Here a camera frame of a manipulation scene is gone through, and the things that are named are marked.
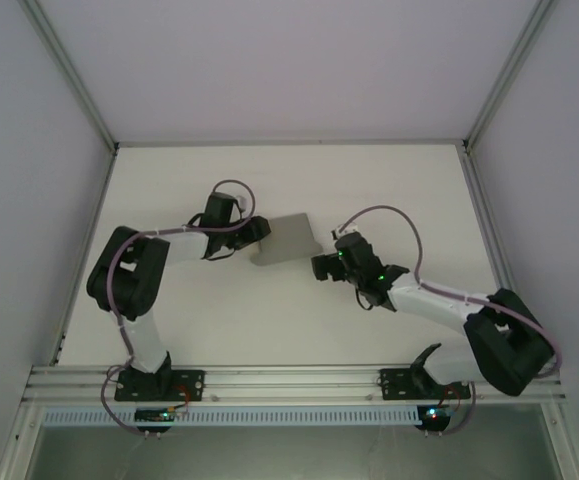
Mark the grey cloth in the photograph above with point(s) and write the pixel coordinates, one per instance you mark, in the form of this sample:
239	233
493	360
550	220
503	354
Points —
289	240

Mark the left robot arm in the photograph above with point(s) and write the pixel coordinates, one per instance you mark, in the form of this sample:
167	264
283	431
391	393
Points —
144	335

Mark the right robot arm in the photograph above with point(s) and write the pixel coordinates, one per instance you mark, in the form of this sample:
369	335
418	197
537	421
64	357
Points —
504	345

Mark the right circuit board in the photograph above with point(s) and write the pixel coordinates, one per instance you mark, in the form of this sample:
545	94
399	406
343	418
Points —
436	415

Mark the circuit board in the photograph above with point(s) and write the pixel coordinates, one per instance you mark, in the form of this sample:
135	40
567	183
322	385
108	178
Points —
154	415
436	415

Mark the left circuit board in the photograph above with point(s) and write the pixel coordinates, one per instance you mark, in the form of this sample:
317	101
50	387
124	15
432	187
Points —
154	415

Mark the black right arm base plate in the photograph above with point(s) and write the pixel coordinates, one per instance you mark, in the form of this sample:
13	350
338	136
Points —
394	385

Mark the aluminium mounting rail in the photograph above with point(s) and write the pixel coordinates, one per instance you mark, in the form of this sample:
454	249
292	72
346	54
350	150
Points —
289	382

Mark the aluminium table side rail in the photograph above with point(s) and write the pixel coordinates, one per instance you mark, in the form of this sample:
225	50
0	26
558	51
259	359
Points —
499	240
81	260

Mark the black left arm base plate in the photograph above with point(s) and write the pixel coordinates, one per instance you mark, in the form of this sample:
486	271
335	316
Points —
189	385

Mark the aluminium frame post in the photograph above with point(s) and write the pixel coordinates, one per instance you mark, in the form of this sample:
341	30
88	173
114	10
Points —
19	440
506	75
71	75
566	440

